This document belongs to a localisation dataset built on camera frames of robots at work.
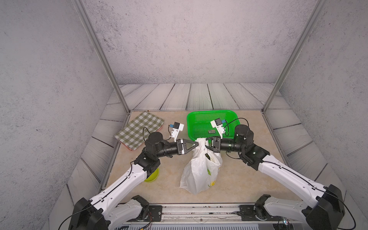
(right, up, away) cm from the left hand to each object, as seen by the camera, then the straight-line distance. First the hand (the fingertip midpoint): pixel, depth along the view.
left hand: (198, 147), depth 63 cm
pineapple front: (+4, -4, +2) cm, 6 cm away
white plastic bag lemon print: (+2, -10, 0) cm, 10 cm away
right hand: (+1, +1, +1) cm, 1 cm away
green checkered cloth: (-44, +2, +44) cm, 62 cm away
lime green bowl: (-25, -20, +19) cm, 37 cm away
